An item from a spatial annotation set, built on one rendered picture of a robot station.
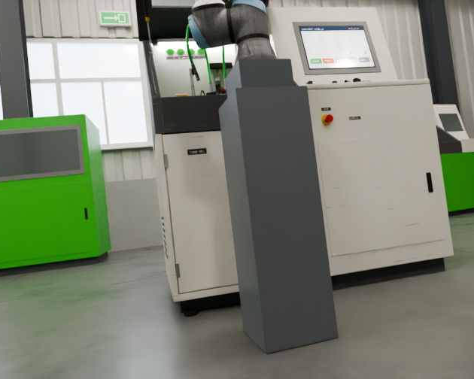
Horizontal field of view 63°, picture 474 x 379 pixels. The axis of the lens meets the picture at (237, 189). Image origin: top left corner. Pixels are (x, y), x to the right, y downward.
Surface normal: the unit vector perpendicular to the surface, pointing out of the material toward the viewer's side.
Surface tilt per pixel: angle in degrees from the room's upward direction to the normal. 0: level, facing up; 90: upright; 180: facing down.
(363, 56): 76
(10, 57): 90
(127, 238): 90
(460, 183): 90
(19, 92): 90
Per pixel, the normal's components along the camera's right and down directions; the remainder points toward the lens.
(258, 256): 0.26, -0.07
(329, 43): 0.18, -0.30
